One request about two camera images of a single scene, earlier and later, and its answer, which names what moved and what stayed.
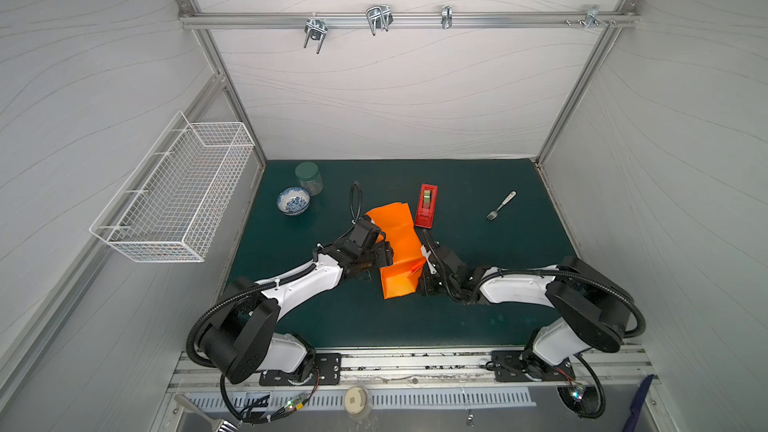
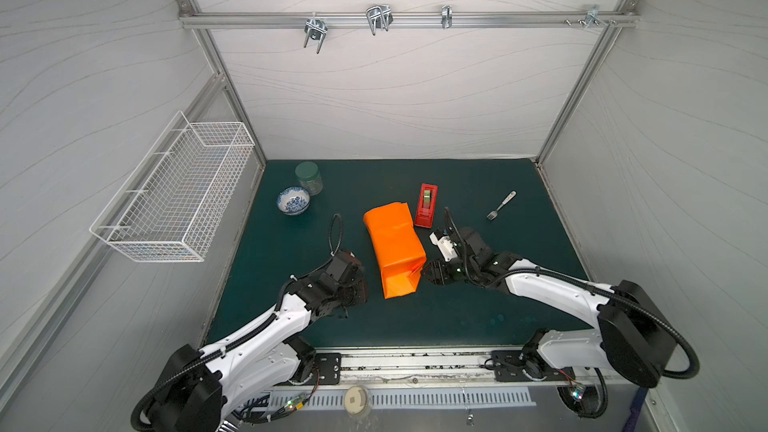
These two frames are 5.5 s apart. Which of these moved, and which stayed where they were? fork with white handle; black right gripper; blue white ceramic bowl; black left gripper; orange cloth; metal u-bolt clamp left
Moved: black left gripper; black right gripper
Stayed: metal u-bolt clamp left; orange cloth; blue white ceramic bowl; fork with white handle
